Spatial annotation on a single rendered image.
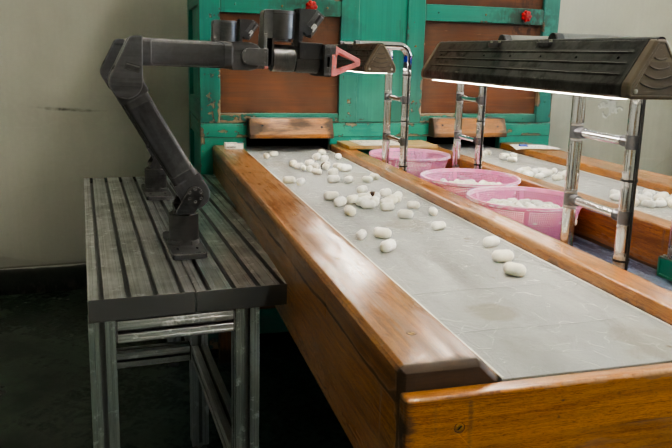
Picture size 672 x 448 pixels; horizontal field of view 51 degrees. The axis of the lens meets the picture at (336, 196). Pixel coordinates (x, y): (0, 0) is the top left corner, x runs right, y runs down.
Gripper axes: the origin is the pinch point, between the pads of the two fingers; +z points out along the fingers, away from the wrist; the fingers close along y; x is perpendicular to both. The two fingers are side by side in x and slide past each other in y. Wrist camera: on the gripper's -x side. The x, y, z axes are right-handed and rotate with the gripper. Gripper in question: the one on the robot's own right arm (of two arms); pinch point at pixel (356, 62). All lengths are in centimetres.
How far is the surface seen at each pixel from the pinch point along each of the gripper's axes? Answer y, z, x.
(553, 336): -79, -2, 33
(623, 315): -76, 12, 32
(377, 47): 13.8, 10.7, -3.9
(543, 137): 85, 114, 25
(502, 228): -35.1, 18.6, 29.9
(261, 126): 88, 1, 23
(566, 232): -47, 24, 28
